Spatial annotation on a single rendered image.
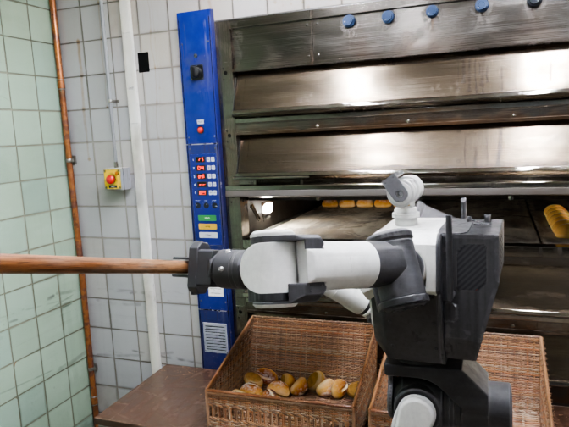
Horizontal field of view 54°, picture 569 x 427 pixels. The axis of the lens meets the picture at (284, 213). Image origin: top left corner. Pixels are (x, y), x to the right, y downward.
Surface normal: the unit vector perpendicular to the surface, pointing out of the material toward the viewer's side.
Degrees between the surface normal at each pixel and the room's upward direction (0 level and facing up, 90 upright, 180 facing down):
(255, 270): 80
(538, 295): 70
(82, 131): 90
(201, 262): 76
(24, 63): 90
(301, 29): 90
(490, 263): 90
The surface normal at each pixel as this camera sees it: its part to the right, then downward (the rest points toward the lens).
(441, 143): -0.35, -0.19
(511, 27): -0.35, 0.15
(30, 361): 0.93, 0.00
